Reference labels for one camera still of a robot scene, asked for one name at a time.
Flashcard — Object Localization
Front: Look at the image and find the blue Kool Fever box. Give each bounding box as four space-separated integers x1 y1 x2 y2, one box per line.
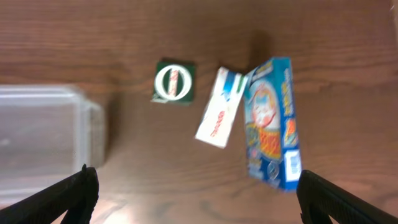
243 57 302 191

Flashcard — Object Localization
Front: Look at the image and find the clear plastic container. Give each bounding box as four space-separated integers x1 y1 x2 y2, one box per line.
1 85 106 207

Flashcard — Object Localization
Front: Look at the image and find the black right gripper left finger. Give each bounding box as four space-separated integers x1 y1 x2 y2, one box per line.
1 165 99 224

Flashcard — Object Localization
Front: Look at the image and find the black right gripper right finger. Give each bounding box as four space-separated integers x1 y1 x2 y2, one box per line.
297 170 397 224

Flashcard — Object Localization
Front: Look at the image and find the white Panadol box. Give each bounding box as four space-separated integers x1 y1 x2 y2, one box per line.
195 67 248 149

